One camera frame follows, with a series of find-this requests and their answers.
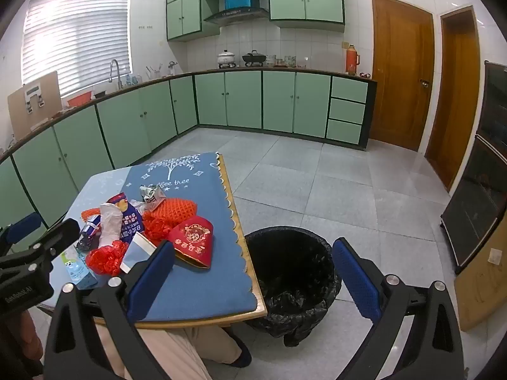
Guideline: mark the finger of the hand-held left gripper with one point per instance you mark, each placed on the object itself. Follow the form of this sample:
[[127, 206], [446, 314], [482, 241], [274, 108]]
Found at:
[[63, 231], [23, 226]]

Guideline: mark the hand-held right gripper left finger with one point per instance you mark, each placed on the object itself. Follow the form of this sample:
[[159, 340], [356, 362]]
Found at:
[[152, 281]]

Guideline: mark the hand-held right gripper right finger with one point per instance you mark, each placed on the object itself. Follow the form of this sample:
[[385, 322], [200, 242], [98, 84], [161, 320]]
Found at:
[[354, 281]]

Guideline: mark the light blue milk carton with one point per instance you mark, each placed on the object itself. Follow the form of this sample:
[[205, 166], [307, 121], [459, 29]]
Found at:
[[79, 269]]

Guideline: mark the red plastic bag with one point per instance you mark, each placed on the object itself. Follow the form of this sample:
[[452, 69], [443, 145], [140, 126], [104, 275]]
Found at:
[[157, 231], [105, 257]]

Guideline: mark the bin with black liner bag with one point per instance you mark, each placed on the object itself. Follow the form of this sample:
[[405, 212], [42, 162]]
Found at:
[[293, 277]]

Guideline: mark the person's left forearm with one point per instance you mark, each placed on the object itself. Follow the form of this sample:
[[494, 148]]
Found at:
[[31, 336]]

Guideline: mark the small red blue packet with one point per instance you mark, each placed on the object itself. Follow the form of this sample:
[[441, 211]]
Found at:
[[89, 231]]

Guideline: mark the small orange foam net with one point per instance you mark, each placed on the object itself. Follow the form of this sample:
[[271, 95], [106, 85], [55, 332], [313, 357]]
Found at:
[[90, 213]]

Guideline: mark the grey blue flat carton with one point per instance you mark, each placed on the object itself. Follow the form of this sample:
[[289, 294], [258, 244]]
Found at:
[[136, 251]]

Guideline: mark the crumpled silver white wrapper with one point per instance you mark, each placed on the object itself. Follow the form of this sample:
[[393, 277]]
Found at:
[[110, 223]]

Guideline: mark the light blue tablecloth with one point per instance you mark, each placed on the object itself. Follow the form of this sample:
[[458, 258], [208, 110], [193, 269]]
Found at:
[[95, 194]]

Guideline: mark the blue tree print tablecloth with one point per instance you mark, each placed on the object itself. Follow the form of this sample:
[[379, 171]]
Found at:
[[214, 285]]

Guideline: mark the blue snack bag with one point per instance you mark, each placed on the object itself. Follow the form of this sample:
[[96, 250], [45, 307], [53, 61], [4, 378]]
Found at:
[[130, 217]]

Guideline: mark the person's beige trouser leg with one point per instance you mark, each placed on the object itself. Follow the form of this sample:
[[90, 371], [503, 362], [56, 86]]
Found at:
[[174, 352]]

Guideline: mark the orange packet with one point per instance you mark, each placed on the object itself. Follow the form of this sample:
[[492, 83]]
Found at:
[[174, 209]]

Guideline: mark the crumpled black printed silver wrapper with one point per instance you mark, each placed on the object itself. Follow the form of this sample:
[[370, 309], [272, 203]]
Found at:
[[152, 197]]

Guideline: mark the person's dark shoe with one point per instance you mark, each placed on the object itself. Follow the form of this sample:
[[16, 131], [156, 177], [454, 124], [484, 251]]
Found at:
[[239, 350]]

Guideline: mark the brown cardboard box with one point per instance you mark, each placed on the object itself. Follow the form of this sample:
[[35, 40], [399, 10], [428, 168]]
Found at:
[[33, 107]]

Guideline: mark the brown wooden board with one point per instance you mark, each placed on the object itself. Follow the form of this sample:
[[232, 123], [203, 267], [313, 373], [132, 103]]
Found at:
[[485, 289]]

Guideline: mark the red plastic basin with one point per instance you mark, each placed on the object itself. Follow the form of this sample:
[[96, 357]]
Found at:
[[80, 99]]

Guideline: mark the black glass door cabinet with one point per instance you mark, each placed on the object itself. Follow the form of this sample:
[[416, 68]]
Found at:
[[479, 190]]

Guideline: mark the steel kitchen faucet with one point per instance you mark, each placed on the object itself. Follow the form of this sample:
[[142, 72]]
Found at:
[[115, 72]]

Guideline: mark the utensil holder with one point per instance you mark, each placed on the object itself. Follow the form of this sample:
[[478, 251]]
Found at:
[[153, 72]]

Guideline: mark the white window blind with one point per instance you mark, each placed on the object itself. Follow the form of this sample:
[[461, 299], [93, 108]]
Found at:
[[75, 35]]

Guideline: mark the green base cabinet run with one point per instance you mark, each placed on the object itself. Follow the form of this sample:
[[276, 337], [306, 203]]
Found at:
[[245, 99]]

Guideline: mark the brown wooden door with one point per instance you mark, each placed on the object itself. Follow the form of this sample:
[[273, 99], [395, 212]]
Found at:
[[455, 99], [400, 75]]

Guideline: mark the red thermos flask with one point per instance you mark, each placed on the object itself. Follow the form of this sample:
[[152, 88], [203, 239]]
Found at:
[[351, 60]]

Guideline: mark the white cooking pot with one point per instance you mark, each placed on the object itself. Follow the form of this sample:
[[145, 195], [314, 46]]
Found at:
[[226, 58]]

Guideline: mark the black wok with lid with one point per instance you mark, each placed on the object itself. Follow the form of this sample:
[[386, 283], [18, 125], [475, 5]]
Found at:
[[253, 58]]

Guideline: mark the black range hood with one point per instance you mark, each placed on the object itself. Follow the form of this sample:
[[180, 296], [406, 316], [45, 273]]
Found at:
[[237, 15]]

